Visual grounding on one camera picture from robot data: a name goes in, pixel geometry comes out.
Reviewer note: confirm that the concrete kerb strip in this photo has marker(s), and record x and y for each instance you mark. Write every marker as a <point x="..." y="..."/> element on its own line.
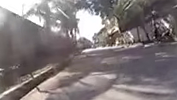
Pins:
<point x="21" y="85"/>

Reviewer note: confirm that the distant pale building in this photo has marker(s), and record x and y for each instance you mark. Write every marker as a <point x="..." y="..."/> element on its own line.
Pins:
<point x="109" y="32"/>

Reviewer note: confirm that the parked motorbike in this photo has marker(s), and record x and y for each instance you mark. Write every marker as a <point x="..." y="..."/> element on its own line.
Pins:
<point x="165" y="32"/>

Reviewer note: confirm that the grey concrete road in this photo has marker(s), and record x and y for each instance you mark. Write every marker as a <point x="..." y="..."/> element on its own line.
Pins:
<point x="125" y="81"/>

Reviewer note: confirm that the distant tree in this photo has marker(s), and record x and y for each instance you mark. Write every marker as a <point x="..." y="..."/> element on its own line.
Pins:
<point x="84" y="43"/>

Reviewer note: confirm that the pale boundary wall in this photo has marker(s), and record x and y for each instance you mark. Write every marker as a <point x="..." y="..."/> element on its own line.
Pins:
<point x="134" y="35"/>

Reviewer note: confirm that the grey block wall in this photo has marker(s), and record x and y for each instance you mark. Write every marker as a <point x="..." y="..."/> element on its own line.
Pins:
<point x="15" y="46"/>

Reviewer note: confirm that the group of tall trees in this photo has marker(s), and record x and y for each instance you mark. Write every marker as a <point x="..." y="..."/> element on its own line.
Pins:
<point x="66" y="8"/>

